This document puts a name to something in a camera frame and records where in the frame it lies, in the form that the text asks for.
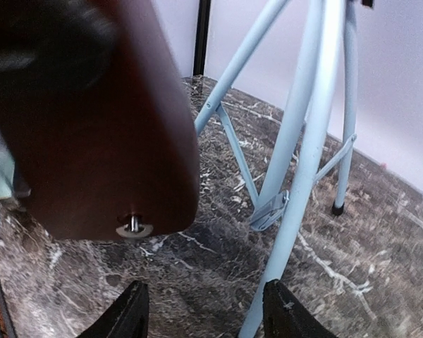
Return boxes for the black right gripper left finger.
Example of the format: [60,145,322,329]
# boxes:
[78,280,149,338]

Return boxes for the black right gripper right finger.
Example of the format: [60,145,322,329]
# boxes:
[263,280,335,338]

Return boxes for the grey perforated music stand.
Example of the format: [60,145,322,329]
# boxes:
[195,0,358,337]

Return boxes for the red-brown wooden metronome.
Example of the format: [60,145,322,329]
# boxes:
[0,1,199,241]

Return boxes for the light green ceramic bowl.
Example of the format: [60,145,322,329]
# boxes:
[0,149,15,200]

